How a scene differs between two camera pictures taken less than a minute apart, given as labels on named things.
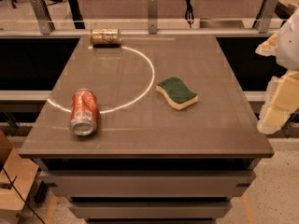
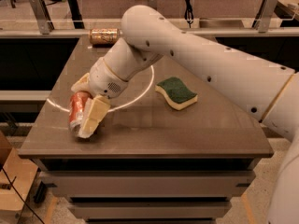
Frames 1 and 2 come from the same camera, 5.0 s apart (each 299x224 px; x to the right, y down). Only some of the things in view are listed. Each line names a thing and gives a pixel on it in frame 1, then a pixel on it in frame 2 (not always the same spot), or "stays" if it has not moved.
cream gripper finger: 281,102 → 96,109
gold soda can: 105,35 stays
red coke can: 83,117 stays
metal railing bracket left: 44,19 stays
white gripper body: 289,46 → 104,79
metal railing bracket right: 268,9 stays
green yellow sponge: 176,92 stays
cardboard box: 17,175 stays
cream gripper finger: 269,47 → 81,85
